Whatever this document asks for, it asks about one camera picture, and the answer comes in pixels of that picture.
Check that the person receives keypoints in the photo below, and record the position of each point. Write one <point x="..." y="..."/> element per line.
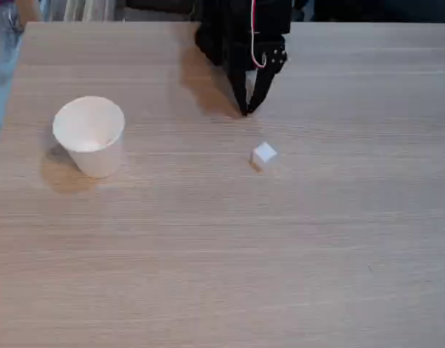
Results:
<point x="5" y="36"/>

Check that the white cube block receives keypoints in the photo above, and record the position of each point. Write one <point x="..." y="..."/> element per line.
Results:
<point x="264" y="154"/>

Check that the white paper cup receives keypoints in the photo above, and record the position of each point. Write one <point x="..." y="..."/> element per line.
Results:
<point x="99" y="159"/>

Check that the pale curtain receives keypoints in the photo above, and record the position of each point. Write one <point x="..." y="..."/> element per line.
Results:
<point x="81" y="9"/>

